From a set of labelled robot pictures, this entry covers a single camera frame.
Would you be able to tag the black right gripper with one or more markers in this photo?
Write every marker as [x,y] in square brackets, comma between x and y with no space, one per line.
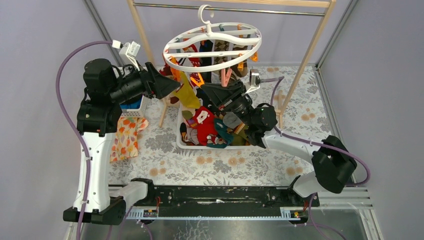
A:
[225,95]

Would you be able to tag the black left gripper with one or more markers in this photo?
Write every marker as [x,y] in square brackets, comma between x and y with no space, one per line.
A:
[148,81]

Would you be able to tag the red santa sock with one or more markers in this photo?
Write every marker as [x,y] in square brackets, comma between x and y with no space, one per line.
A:
[203,122]

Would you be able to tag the yellow mustard sock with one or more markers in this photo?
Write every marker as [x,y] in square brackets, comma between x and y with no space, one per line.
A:
[186,94]

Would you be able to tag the white round sock hanger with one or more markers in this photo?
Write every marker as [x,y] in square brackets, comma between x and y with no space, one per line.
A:
[213,46]

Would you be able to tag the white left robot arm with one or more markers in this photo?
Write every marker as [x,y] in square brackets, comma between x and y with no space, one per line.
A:
[97,124]

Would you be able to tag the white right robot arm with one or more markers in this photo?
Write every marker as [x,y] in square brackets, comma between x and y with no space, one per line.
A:
[332,164]

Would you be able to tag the white perforated basket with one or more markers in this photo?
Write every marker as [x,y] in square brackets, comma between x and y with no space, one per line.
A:
[136,109]

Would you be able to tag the orange floral cloth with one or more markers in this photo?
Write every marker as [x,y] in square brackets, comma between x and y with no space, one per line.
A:
[125,144]

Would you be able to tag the floral patterned table mat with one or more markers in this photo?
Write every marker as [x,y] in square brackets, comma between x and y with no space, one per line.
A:
[163,161]

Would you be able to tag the metal hanging rod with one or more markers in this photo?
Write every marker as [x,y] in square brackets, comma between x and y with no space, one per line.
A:
[227,9]

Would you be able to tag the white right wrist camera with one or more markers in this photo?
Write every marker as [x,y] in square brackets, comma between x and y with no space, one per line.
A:
[254,81]

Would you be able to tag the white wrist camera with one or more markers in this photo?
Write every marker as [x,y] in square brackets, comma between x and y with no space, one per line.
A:
[128,52]
[254,81]

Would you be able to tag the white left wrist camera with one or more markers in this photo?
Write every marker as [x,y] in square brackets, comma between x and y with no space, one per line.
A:
[128,52]

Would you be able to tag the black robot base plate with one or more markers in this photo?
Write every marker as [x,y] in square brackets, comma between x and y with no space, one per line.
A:
[173,195]

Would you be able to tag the wooden clothes rack frame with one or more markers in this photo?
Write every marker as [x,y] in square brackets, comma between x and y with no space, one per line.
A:
[157,26]

